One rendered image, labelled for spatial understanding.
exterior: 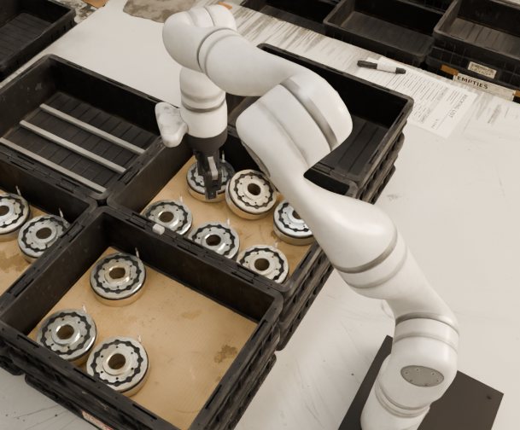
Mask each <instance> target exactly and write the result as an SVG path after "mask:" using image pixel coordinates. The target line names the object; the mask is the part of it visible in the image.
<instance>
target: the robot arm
mask: <svg viewBox="0 0 520 430"><path fill-rule="evenodd" d="M162 40H163V43H164V46H165V48H166V50H167V52H168V54H169V55H170V56H171V57H172V58H173V59H174V60H175V61H176V62H177V63H178V64H179V65H181V66H183V67H182V68H181V71H180V74H179V84H180V95H181V105H180V108H175V107H174V106H172V105H171V104H169V103H167V102H160V103H158V104H156V105H155V116H156V120H157V124H158V126H159V130H160V133H161V138H162V141H163V142H164V144H165V145H166V146H167V147H176V146H178V145H179V144H180V142H181V140H182V138H183V139H184V142H185V143H186V144H187V145H188V146H189V147H190V148H193V153H194V156H195V158H196V166H197V174H198V176H202V177H203V185H204V189H205V198H206V200H211V199H216V198H217V197H218V190H221V188H222V187H221V184H222V173H223V172H222V170H221V168H219V147H220V146H222V145H223V144H224V143H225V141H226V138H227V106H226V101H225V93H226V92H228V93H230V94H232V95H237V96H262V97H261V98H260V99H259V100H257V101H256V102H255V103H253V104H252V105H251V106H250V107H248V108H247V109H246V110H245V111H244V112H243V113H242V114H241V115H240V116H239V117H238V118H237V122H236V128H237V133H238V136H239V137H240V139H241V141H242V145H243V146H244V147H245V148H246V149H247V151H248V153H249V154H250V155H251V157H252V158H253V159H254V161H255V162H256V163H257V165H258V166H259V167H260V169H261V170H262V171H263V172H264V173H265V174H266V175H267V177H268V178H269V179H270V180H271V181H272V183H273V184H274V185H275V187H276V188H277V189H278V190H279V192H280V193H281V194H282V195H283V197H284V198H285V199H286V200H287V202H288V203H289V204H290V205H291V206H292V207H293V208H294V209H295V211H296V212H297V213H298V215H299V216H300V217H301V219H302V220H303V221H304V223H305V224H306V226H307V227H308V228H309V230H310V231H311V232H312V234H313V236H314V237H315V239H316V240H317V242H318V244H319V245H320V246H321V248H322V249H323V251H324V253H325V254H326V256H327V257H328V259H329V261H330V262H331V263H332V265H333V266H334V268H335V269H336V271H337V272H338V274H339V275H340V276H341V278H342V279H343V281H344V282H345V283H346V284H347V285H348V286H349V287H350V288H351V289H352V290H353V291H354V292H355V293H357V294H360V295H362V296H365V297H367V298H371V299H385V301H386V302H387V303H388V305H389V307H390V309H391V311H392V312H393V314H394V338H393V344H392V350H391V354H390V355H388V356H387V357H386V358H385V360H384V361H383V364H382V366H381V368H380V370H379V373H378V375H377V378H376V380H375V383H374V385H373V387H372V389H371V392H370V395H369V397H368V399H367V401H366V403H365V407H364V408H363V411H362V414H361V417H360V424H361V428H362V430H417V429H418V426H419V425H420V423H421V421H422V420H423V418H424V417H425V415H426V414H427V413H429V412H428V410H429V406H430V404H431V403H432V402H434V401H436V400H437V399H438V398H440V397H441V396H442V394H443V393H444V392H445V391H446V390H447V389H448V387H449V386H450V385H451V383H452V382H453V379H454V377H455V375H456V373H457V368H458V357H459V324H458V321H457V319H456V317H455V316H454V314H453V313H452V311H451V310H450V309H449V307H448V306H447V305H446V303H445V302H444V301H443V300H442V299H441V297H440V296H439V295H438V294H437V292H436V291H435V290H434V289H433V288H432V287H431V286H430V284H429V282H428V281H427V279H426V278H425V276H424V273H423V272H422V271H421V269H420V268H419V266H418V264H417V262H416V261H415V259H414V258H413V256H412V255H411V253H410V251H409V249H408V247H407V245H406V243H405V241H404V239H403V238H402V236H401V234H400V232H399V231H398V230H397V228H396V226H395V225H394V222H393V221H392V219H391V218H390V216H389V215H388V214H387V213H386V212H385V211H383V210H382V209H380V208H379V207H377V206H374V205H372V204H370V203H367V202H365V201H362V200H358V199H354V198H351V197H347V196H345V195H339V194H336V193H333V192H330V191H328V190H326V189H322V188H320V187H319V186H317V185H316V184H314V183H312V182H310V181H308V180H307V179H305V178H304V177H303V174H304V172H305V171H307V170H308V169H309V168H310V167H312V166H313V165H314V164H316V163H317V162H318V161H320V160H321V159H322V158H324V157H325V156H326V155H327V154H328V153H330V152H331V151H333V150H334V149H335V148H336V147H338V146H339V145H340V144H341V143H342V142H343V141H344V140H345V139H346V138H347V137H348V136H349V135H350V133H351V130H352V120H351V117H350V114H349V112H348V110H347V108H346V106H345V104H344V102H343V101H342V99H341V97H339V94H338V93H337V91H336V90H334V89H333V88H332V87H331V86H330V85H329V84H328V83H327V81H326V80H325V79H324V78H321V77H320V76H319V75H317V74H316V73H314V72H313V71H311V70H309V69H307V68H305V67H303V66H300V65H298V64H295V63H294V62H291V61H288V60H285V59H284V58H281V57H279V56H276V55H273V54H270V53H267V52H265V51H263V50H261V49H258V48H257V47H255V46H254V45H252V44H251V43H250V42H249V41H248V40H247V39H245V38H244V37H243V36H241V35H240V34H239V33H238V32H237V24H236V22H235V19H234V17H233V15H232V13H231V12H230V10H229V9H227V8H226V7H224V6H222V5H218V4H217V5H210V6H207V7H203V8H199V9H192V10H188V11H184V12H180V13H176V14H174V15H171V16H170V17H169V18H168V19H167V20H166V22H165V24H164V26H163V29H162Z"/></svg>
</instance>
